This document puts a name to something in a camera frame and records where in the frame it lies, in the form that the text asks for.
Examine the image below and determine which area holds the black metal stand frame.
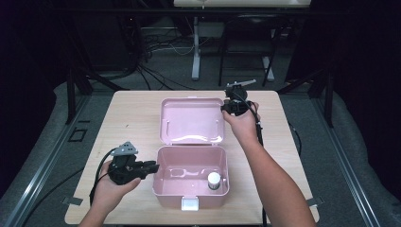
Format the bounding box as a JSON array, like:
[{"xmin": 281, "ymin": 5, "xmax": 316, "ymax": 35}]
[
  {"xmin": 277, "ymin": 61, "xmax": 336, "ymax": 129},
  {"xmin": 64, "ymin": 18, "xmax": 131, "ymax": 126}
]

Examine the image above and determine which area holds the person's right hand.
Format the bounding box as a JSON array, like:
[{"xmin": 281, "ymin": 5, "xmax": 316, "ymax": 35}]
[{"xmin": 221, "ymin": 101, "xmax": 261, "ymax": 147}]

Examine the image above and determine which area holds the black chair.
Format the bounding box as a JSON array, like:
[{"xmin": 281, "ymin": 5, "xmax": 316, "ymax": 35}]
[{"xmin": 218, "ymin": 13, "xmax": 287, "ymax": 88}]

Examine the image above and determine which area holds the person's left hand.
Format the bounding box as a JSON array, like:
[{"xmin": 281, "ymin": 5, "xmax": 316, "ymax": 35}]
[{"xmin": 91, "ymin": 160, "xmax": 142, "ymax": 216}]

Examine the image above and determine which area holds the tangle of floor cables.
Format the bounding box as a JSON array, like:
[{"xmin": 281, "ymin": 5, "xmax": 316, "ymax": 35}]
[{"xmin": 135, "ymin": 26, "xmax": 210, "ymax": 92}]

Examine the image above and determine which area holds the thin black cable beside table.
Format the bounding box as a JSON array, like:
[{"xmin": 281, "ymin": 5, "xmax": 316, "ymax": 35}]
[{"xmin": 288, "ymin": 121, "xmax": 304, "ymax": 157}]

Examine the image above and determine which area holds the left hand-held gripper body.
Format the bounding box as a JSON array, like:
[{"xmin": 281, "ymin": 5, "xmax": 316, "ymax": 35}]
[{"xmin": 107, "ymin": 140, "xmax": 144, "ymax": 186}]

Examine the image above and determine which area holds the small white-capped bottle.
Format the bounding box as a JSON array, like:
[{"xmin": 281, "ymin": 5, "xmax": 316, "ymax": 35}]
[{"xmin": 206, "ymin": 171, "xmax": 222, "ymax": 191}]

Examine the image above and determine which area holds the grey metal table bracket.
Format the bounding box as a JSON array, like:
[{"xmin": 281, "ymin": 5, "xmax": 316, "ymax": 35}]
[
  {"xmin": 306, "ymin": 196, "xmax": 325, "ymax": 208},
  {"xmin": 61, "ymin": 196, "xmax": 84, "ymax": 207}
]

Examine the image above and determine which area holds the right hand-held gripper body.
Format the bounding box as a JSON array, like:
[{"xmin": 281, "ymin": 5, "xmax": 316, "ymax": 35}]
[{"xmin": 221, "ymin": 79, "xmax": 257, "ymax": 117}]

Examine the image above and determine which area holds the white desk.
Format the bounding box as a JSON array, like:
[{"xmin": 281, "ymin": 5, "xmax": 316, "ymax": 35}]
[{"xmin": 173, "ymin": 0, "xmax": 312, "ymax": 82}]

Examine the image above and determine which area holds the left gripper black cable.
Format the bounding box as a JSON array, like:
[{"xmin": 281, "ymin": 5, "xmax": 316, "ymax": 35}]
[{"xmin": 89, "ymin": 147, "xmax": 120, "ymax": 206}]

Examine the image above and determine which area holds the aluminium floor rail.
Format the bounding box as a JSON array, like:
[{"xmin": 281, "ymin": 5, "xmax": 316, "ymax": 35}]
[
  {"xmin": 310, "ymin": 96, "xmax": 383, "ymax": 227},
  {"xmin": 0, "ymin": 94, "xmax": 93, "ymax": 227}
]

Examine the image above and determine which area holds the pink storage box with handle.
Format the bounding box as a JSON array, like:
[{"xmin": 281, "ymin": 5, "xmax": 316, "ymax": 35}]
[{"xmin": 151, "ymin": 96, "xmax": 230, "ymax": 212}]

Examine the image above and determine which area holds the black floor cable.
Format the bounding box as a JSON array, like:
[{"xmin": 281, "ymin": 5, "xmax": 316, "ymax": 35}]
[{"xmin": 21, "ymin": 167, "xmax": 85, "ymax": 227}]

